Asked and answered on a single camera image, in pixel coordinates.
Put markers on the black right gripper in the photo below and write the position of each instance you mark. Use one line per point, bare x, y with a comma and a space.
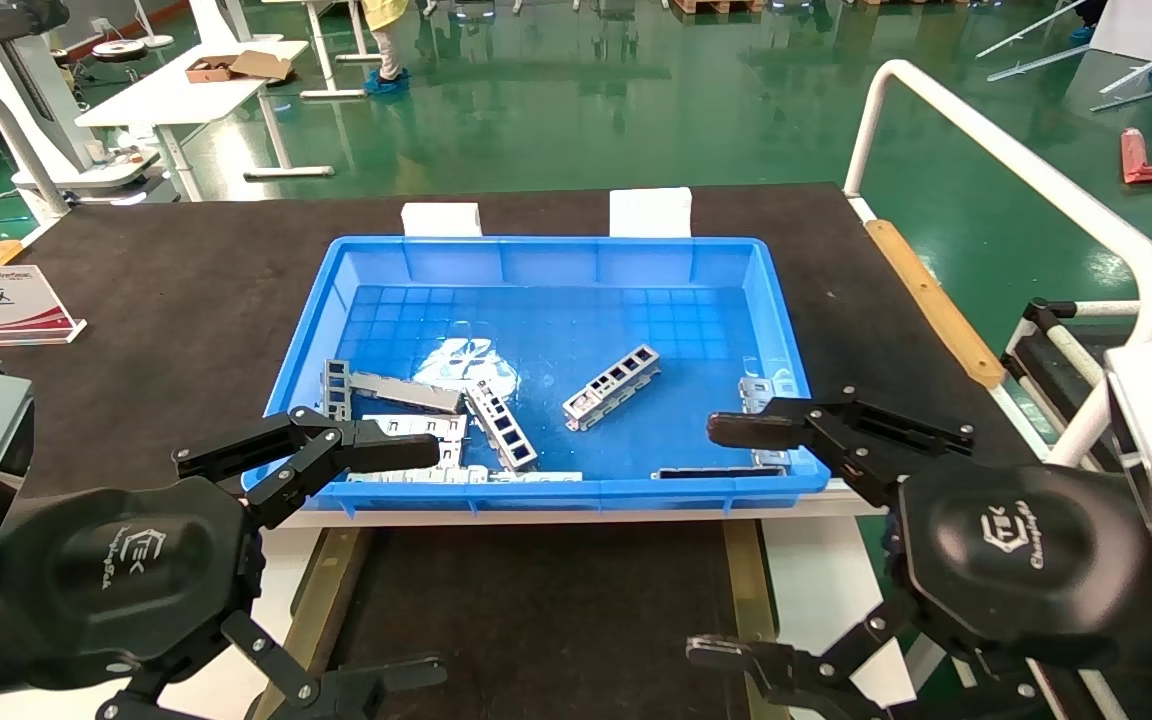
1016, 545

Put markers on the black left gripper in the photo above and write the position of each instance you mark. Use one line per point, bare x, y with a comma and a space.
126, 580

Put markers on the silver windowed metal part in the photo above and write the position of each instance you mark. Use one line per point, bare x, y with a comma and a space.
608, 392
476, 395

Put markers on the pale slotted metal part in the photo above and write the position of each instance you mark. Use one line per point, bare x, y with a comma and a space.
451, 458
436, 425

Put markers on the long thin metal part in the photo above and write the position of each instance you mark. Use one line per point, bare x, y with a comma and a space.
496, 476

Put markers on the flat grey metal part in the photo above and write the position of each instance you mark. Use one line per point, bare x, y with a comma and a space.
406, 392

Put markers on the brass edge strip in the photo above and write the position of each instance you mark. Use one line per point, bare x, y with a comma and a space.
746, 580
331, 580

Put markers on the long wooden edge strip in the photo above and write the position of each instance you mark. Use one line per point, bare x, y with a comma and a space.
936, 305

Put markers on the blue plastic bin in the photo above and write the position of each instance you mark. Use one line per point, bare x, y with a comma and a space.
576, 320

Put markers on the black table mat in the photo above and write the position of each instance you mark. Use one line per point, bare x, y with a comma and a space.
186, 300

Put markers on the small white foam block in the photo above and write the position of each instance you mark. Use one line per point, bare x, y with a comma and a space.
441, 220

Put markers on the large white foam block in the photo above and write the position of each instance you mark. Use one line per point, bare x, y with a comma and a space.
651, 212

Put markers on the white background table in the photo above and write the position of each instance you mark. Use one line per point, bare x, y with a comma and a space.
176, 95

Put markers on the open cardboard box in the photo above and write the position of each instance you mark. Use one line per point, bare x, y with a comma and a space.
236, 66

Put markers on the person in yellow jacket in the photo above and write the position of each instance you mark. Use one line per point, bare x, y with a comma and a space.
386, 40

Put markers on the wooden pallet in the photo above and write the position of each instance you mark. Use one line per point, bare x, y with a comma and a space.
716, 6

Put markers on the round black stool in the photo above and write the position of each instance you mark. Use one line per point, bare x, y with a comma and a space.
116, 48

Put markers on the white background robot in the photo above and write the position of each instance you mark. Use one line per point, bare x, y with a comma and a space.
26, 80

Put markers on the silver metal bracket part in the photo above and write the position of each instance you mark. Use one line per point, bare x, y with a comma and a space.
761, 392

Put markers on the grey upright metal bracket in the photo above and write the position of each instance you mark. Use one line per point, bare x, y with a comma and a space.
337, 400

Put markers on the black frame cart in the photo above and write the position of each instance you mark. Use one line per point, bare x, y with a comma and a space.
1031, 350

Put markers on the white tube guard rail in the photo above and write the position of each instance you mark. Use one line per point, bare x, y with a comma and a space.
1036, 160

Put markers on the white table frame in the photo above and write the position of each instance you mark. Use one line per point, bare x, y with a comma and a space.
331, 94

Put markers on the grey tube guard rail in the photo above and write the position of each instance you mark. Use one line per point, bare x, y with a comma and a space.
26, 150

